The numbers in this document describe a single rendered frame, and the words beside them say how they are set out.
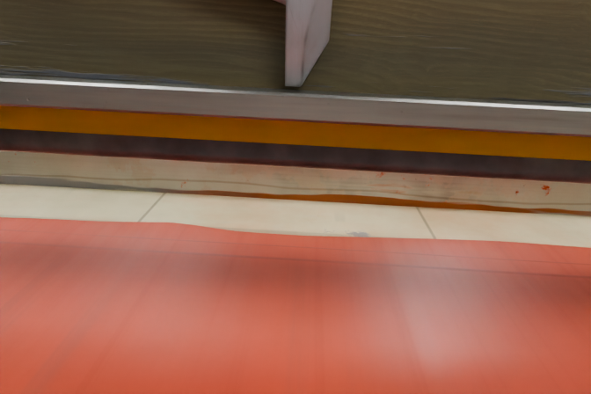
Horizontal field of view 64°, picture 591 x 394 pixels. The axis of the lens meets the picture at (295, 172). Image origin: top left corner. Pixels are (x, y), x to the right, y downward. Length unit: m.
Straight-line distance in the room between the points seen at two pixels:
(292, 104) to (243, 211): 0.13
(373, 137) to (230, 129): 0.06
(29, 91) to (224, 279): 0.11
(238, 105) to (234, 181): 0.14
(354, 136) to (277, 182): 0.12
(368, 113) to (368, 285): 0.08
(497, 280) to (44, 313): 0.19
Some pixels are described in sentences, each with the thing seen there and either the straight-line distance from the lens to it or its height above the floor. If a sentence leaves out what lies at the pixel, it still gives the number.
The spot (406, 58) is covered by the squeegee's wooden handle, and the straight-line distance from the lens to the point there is 0.19.
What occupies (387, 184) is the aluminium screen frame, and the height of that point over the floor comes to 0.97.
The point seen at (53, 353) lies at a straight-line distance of 0.19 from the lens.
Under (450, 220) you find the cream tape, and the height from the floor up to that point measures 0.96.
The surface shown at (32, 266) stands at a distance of 0.25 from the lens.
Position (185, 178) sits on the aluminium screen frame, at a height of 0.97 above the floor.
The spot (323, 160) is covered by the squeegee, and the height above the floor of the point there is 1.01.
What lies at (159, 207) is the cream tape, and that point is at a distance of 0.30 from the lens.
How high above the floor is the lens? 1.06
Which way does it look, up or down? 17 degrees down
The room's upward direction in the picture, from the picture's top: 3 degrees clockwise
